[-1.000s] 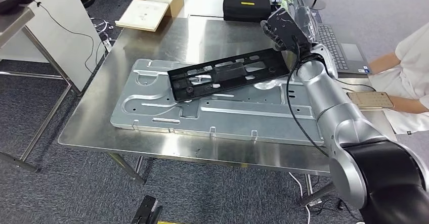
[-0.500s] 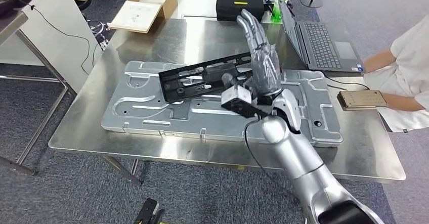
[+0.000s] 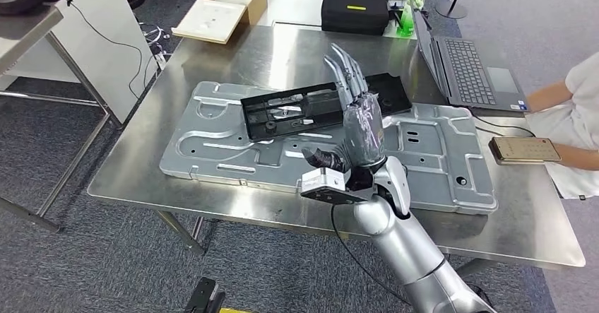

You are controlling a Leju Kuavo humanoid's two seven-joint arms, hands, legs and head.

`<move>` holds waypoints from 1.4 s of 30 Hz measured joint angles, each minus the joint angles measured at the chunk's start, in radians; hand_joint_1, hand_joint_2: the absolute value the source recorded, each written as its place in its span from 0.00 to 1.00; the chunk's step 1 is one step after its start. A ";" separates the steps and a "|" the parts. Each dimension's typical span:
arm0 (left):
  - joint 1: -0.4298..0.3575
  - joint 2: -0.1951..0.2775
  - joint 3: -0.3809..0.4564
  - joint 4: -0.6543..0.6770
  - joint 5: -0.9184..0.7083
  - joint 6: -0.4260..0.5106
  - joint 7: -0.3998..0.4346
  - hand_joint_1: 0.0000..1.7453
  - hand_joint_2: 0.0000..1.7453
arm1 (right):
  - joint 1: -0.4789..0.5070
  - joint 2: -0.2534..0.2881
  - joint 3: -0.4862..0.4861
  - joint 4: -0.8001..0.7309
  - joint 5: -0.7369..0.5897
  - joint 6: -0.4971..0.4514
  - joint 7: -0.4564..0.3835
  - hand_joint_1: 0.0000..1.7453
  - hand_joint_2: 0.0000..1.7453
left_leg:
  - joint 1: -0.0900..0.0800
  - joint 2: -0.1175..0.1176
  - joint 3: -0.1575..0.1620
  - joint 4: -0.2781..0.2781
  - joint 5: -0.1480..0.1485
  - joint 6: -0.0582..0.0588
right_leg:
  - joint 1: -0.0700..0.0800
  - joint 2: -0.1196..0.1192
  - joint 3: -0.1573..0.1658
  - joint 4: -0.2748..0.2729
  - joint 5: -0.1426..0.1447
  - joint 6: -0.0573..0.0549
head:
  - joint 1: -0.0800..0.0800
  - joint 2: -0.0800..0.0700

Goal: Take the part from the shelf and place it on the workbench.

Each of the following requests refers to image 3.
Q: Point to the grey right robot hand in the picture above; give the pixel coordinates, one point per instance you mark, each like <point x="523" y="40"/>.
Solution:
<point x="365" y="128"/>

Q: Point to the long black plastic part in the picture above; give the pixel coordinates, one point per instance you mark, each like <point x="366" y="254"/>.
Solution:
<point x="323" y="107"/>

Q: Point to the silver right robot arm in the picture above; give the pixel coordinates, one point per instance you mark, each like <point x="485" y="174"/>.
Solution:
<point x="407" y="245"/>

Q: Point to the person's right forearm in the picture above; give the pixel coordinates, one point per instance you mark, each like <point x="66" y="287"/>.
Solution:
<point x="547" y="98"/>

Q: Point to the person's left forearm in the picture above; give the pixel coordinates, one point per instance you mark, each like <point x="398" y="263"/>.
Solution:
<point x="578" y="156"/>

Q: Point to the stainless steel workbench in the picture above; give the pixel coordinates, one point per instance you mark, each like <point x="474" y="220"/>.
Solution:
<point x="257" y="58"/>

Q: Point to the black case with yellow label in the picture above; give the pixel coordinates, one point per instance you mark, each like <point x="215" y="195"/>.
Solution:
<point x="355" y="18"/>

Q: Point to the green plastic bottle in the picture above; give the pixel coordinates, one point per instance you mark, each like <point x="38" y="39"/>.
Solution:
<point x="406" y="23"/>

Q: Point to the grey laptop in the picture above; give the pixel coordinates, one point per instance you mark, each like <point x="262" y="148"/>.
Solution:
<point x="468" y="72"/>

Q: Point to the large stamped metal panel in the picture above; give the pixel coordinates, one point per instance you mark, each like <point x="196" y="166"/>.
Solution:
<point x="234" y="156"/>

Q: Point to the gold smartphone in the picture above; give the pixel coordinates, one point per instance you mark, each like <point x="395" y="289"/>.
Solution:
<point x="524" y="149"/>

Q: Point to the open cardboard box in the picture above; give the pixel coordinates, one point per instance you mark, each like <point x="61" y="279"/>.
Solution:
<point x="255" y="2"/>

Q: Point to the white foam sheet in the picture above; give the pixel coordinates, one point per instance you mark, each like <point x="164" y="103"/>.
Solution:
<point x="210" y="20"/>

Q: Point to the white power strip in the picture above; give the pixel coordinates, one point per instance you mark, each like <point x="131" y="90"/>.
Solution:
<point x="162" y="60"/>

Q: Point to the person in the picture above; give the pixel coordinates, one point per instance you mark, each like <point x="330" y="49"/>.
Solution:
<point x="580" y="114"/>

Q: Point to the yellow floor tape square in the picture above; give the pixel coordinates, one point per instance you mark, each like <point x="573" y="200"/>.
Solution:
<point x="236" y="310"/>

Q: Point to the black robot foot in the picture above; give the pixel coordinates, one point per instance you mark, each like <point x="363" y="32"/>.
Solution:
<point x="201" y="297"/>

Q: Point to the white cabinet panel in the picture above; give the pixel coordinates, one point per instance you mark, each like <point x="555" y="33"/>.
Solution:
<point x="93" y="58"/>

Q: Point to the stainless steel side table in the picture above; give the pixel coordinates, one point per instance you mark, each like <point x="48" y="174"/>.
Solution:
<point x="23" y="30"/>

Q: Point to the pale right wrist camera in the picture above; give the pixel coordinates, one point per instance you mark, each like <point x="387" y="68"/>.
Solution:
<point x="323" y="182"/>

